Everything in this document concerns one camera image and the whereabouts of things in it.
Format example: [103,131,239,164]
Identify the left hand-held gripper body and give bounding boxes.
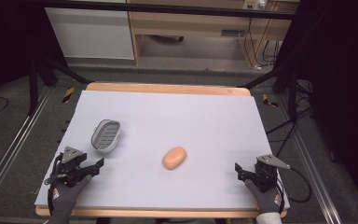
[54,146,91,188]

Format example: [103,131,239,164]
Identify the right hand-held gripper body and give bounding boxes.
[253,154,292,193]

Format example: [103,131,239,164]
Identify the person's right hand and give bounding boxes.
[244,178,285,217]

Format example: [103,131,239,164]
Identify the person's left hand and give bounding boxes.
[48,174,93,224]

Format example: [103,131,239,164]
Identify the grey soap dish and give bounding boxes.
[90,119,122,154]

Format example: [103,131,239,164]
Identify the yellow black floor tape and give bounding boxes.
[62,86,76,105]
[262,93,280,109]

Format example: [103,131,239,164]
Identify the white table mat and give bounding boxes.
[34,90,291,210]

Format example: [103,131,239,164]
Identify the black metal stand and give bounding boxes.
[237,64,300,123]
[27,55,91,117]

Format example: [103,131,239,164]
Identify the black curtain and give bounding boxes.
[274,0,358,216]
[0,0,69,113]

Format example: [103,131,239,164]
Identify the white cabinet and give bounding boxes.
[44,7,136,61]

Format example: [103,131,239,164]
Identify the wooden desk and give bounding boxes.
[126,0,300,68]

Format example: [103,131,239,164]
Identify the black horizontal bar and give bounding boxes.
[42,0,296,21]

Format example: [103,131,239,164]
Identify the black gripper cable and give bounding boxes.
[46,154,63,217]
[278,167,312,204]

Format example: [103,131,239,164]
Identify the metal floor rail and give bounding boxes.
[0,86,53,217]
[275,92,346,224]

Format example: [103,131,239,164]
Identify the black floor cables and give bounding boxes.
[265,78,313,158]

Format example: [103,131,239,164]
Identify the cables under desk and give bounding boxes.
[242,18,282,71]

